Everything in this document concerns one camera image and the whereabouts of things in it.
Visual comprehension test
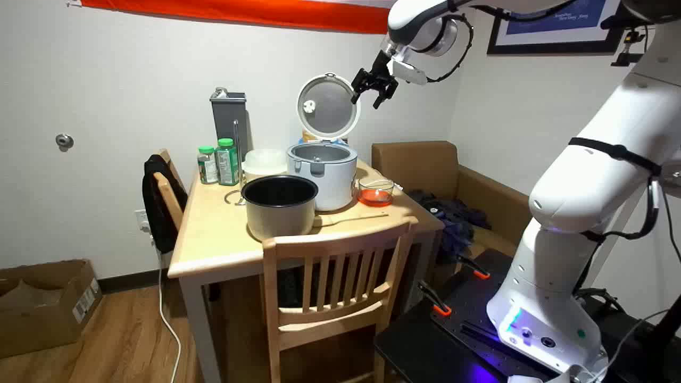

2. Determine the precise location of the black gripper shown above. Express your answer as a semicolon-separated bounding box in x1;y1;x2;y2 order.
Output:
350;49;400;111

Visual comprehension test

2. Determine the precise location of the metal cooking pot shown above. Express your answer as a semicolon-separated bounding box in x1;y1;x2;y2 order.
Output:
241;174;322;240

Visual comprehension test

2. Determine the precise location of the white rice cooker with lid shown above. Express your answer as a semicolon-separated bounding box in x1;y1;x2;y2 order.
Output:
286;73;362;214

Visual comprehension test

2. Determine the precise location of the tan sofa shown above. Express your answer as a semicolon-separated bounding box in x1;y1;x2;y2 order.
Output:
371;139;534;262

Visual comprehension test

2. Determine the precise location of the clear plastic container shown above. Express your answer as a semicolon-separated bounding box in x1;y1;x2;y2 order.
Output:
241;148;289;179

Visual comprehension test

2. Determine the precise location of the purple clothes pile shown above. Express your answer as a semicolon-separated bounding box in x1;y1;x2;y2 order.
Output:
406;187;492;262

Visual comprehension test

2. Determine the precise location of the large green-capped bottle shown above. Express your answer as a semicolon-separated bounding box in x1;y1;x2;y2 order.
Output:
215;136;244;187

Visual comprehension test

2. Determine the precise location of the small green-capped bottle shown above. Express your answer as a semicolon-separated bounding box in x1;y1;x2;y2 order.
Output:
196;144;220;187

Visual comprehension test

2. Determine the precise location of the black framed picture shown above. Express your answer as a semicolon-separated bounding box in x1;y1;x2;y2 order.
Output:
485;0;626;58

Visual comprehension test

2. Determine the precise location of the light wooden table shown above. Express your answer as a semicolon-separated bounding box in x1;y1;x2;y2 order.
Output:
166;158;446;383

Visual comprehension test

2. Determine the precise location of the wooden chair with jacket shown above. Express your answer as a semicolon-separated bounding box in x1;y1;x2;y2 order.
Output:
151;150;190;233

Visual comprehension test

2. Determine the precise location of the wooden slat-back chair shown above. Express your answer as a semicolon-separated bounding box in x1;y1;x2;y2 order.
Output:
261;216;421;383

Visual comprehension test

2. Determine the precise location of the black jacket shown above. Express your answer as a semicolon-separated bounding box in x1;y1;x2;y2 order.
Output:
141;153;190;256

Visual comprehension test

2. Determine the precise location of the black robot mounting board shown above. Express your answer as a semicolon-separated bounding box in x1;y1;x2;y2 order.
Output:
372;247;681;383

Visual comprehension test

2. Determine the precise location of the brown cardboard box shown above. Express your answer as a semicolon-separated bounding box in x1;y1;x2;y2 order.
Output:
0;258;105;361

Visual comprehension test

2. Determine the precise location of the orange wall banner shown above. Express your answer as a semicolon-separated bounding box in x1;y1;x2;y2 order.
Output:
81;0;393;36

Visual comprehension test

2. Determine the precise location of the orange-handled clamp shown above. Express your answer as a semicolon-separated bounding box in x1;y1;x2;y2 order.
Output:
460;256;495;284
417;279;455;319

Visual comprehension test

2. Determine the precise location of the black camera stand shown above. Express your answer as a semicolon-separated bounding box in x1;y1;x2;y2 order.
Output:
600;2;652;71

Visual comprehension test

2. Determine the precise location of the white floor cable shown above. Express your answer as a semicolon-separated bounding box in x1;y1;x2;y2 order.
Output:
155;264;185;383

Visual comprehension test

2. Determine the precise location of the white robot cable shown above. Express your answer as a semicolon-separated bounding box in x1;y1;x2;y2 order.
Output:
592;307;681;383

